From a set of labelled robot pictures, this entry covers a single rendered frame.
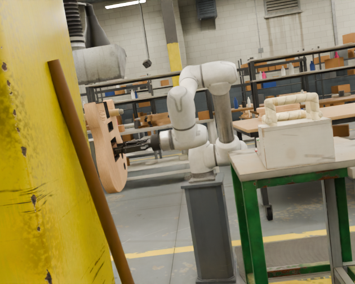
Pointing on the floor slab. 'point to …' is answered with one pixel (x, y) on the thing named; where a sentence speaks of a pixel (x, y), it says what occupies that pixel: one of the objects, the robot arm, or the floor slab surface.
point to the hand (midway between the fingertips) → (115, 149)
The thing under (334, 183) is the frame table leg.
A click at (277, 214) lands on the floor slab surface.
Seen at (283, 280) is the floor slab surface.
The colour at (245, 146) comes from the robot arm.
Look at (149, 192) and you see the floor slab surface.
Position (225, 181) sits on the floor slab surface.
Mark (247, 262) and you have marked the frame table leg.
